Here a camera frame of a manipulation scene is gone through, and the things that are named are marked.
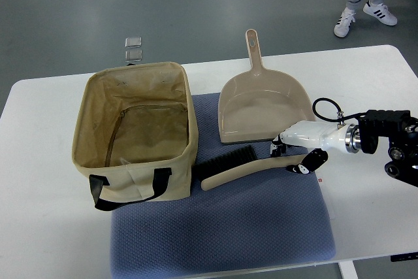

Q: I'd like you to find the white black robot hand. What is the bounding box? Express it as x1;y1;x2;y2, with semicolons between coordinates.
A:
270;120;351;174

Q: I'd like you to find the pink hand broom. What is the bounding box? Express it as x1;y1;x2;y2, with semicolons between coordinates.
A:
192;145;307;191

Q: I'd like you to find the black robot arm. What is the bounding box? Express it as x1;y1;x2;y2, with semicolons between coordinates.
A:
312;97;417;187

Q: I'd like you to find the yellow fabric bag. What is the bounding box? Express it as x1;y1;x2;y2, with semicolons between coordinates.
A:
72;62;199;211

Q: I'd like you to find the pink plastic dustpan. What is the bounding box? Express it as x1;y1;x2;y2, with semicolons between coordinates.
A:
218;29;315;144

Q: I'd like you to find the blue textured mat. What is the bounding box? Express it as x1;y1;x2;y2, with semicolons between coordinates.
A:
109;91;337;279

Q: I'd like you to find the white table leg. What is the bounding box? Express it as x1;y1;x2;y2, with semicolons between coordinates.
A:
338;261;359;279

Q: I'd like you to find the black box under table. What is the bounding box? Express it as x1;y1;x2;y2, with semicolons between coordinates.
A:
390;252;418;262

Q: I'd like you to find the lower clear floor plate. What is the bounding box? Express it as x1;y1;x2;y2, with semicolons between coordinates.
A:
125;49;142;61

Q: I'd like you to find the clear floor plate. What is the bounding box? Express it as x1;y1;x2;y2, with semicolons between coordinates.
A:
125;49;142;61
125;37;142;48

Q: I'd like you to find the upper clear floor plate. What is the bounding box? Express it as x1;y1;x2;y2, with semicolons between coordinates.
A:
125;37;142;48

